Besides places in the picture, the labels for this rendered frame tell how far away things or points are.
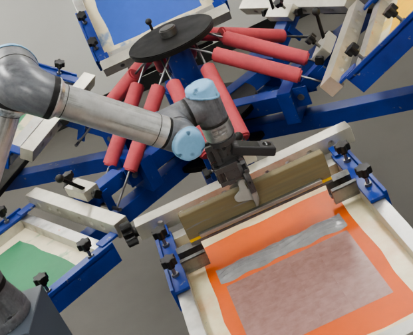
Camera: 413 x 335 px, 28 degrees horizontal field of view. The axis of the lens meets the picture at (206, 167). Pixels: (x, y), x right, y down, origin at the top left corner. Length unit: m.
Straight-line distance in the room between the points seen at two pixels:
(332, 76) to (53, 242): 1.04
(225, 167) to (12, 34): 4.28
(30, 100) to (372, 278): 0.87
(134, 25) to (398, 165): 1.48
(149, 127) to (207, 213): 0.39
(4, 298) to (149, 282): 2.24
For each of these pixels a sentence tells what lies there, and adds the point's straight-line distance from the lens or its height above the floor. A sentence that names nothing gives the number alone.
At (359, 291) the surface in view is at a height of 0.96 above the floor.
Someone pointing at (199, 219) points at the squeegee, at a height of 1.11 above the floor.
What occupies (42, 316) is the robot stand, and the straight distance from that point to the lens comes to 2.00.
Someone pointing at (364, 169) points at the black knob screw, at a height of 1.06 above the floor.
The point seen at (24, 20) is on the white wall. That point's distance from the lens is 6.20.
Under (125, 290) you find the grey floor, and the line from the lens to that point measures 4.17.
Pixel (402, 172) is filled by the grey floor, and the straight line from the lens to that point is 4.15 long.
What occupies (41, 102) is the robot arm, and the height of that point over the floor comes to 1.63.
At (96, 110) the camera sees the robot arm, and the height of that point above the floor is 1.56.
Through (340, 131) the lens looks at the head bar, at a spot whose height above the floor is 1.04.
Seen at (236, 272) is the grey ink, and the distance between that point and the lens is 2.17.
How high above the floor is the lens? 2.16
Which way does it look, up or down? 26 degrees down
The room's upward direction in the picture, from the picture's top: 25 degrees counter-clockwise
